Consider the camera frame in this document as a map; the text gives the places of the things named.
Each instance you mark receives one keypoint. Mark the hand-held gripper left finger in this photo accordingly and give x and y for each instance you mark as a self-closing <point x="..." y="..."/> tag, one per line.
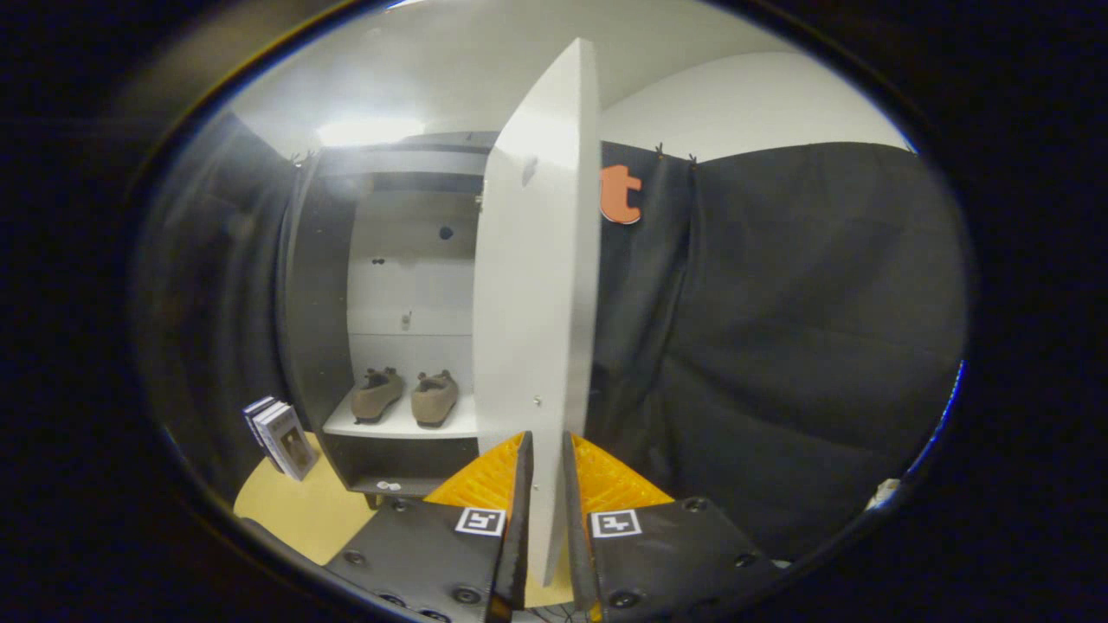
<point x="515" y="536"/>

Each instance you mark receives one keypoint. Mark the white and blue book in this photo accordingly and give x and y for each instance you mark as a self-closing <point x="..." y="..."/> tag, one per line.
<point x="293" y="446"/>
<point x="267" y="412"/>
<point x="255" y="405"/>

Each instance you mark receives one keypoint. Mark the white shoe cabinet door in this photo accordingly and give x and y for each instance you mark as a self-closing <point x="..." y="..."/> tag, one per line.
<point x="537" y="303"/>

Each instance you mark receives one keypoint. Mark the black backdrop cloth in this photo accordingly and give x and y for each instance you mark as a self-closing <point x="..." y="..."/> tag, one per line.
<point x="779" y="346"/>

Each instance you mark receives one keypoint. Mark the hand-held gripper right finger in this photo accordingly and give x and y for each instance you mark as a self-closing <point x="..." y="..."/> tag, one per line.
<point x="580" y="536"/>

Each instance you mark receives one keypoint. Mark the grey shoe cabinet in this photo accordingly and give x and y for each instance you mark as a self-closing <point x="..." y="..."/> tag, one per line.
<point x="316" y="303"/>

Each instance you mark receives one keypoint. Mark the brown fuzzy shoe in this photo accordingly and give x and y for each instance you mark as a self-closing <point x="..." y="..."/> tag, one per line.
<point x="376" y="396"/>
<point x="434" y="400"/>

